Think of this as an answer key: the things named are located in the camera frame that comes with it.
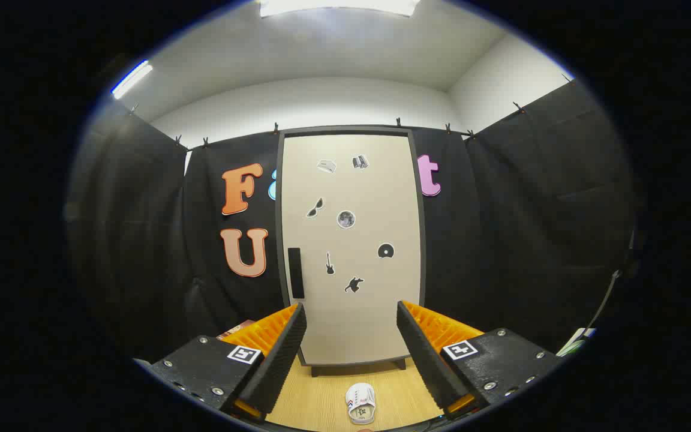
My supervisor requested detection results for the white object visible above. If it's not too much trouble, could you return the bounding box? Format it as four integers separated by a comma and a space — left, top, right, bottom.
555, 327, 597, 356

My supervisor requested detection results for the ceiling tube light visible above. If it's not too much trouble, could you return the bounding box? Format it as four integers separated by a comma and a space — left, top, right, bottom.
110, 60, 154, 100

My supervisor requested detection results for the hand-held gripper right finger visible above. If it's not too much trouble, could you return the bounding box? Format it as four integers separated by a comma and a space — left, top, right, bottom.
396, 300, 565, 421

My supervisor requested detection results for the ceiling light panel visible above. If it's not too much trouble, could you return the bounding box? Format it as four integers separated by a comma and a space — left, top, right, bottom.
260, 0, 421, 17

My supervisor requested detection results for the brown book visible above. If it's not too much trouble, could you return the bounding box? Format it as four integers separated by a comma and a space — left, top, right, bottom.
217, 320, 256, 340

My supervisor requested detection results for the grey shoe cabinet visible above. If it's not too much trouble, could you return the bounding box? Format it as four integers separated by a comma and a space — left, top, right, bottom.
275, 125, 428, 377

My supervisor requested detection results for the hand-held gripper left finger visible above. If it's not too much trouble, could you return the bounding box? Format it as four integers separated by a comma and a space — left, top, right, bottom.
134, 302, 308, 424

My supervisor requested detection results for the white shoe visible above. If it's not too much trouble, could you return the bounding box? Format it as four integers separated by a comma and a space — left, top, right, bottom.
345, 383, 377, 425

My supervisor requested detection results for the beige shoe cabinet door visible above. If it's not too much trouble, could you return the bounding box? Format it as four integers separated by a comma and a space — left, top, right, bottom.
283, 133, 423, 365

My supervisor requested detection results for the grey cable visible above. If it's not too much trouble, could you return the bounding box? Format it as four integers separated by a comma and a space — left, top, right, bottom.
585, 270, 623, 337

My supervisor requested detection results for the black backdrop cloth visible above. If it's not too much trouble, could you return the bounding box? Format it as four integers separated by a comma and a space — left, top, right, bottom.
67, 75, 640, 364

